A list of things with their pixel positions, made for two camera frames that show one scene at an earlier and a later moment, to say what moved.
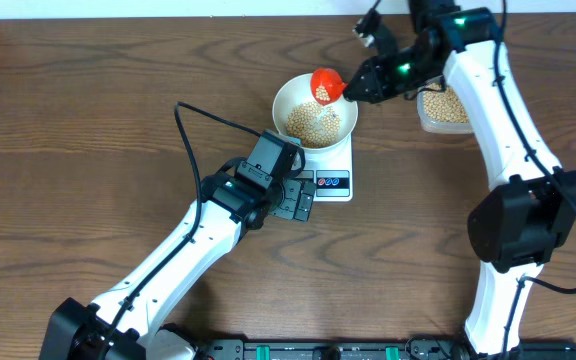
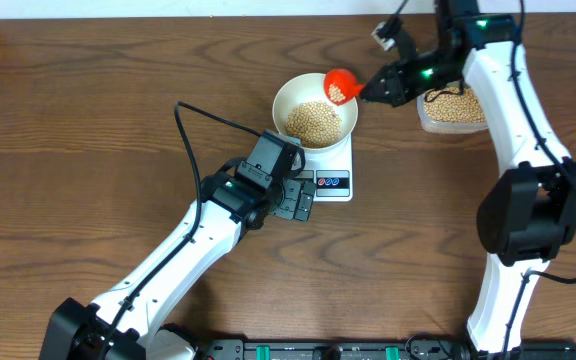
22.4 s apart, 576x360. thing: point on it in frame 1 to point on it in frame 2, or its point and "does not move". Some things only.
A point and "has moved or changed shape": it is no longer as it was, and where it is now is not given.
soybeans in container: x=442 y=106 does not move
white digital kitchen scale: x=331 y=171 does not move
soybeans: x=321 y=93 to x=335 y=93
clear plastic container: x=440 y=112 does not move
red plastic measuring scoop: x=327 y=86 has moved or changed shape
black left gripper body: x=285 y=206 does not move
